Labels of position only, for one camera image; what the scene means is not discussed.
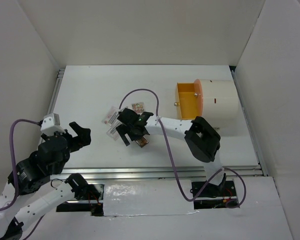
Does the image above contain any long brown eyeshadow palette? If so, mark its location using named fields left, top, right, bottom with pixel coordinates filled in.
left=135, top=136, right=149, bottom=148

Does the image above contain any round-pan eyeshadow palette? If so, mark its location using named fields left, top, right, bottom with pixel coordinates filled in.
left=131, top=102, right=145, bottom=114

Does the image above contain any yellow drawer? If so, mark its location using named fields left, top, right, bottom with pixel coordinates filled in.
left=174, top=82, right=199, bottom=120

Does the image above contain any orange drawer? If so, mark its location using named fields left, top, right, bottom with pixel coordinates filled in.
left=193, top=79, right=204, bottom=116

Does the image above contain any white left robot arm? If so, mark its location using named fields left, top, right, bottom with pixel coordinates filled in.
left=0, top=117, right=91, bottom=240

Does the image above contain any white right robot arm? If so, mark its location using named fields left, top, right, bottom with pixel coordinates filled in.
left=116, top=108, right=226, bottom=197

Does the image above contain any lower false lash case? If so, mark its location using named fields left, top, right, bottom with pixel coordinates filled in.
left=106, top=127, right=120, bottom=141

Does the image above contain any false lash case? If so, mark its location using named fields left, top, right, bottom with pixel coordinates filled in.
left=101, top=106, right=120, bottom=126
left=106, top=127, right=120, bottom=141

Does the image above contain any upper false lash case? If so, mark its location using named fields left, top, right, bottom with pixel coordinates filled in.
left=101, top=106, right=120, bottom=126

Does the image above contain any white taped cover panel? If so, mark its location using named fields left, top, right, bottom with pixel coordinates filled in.
left=103, top=179, right=195, bottom=217

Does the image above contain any cream cylindrical drawer organizer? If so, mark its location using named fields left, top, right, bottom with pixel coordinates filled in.
left=200, top=79, right=239, bottom=128

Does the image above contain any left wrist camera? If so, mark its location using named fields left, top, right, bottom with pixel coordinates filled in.
left=40, top=113, right=66, bottom=136

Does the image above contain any aluminium rail frame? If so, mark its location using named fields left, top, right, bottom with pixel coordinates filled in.
left=27, top=65, right=268, bottom=182

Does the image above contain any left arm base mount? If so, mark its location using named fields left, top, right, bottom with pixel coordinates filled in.
left=56, top=183, right=105, bottom=217

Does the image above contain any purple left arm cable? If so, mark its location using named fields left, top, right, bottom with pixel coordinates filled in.
left=0, top=118, right=45, bottom=240

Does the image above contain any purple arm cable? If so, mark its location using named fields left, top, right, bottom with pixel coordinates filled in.
left=119, top=88, right=247, bottom=209
left=0, top=118, right=45, bottom=240

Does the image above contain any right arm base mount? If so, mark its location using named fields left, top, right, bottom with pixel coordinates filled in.
left=193, top=180, right=239, bottom=210

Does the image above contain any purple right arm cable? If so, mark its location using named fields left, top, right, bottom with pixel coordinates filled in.
left=119, top=88, right=247, bottom=209

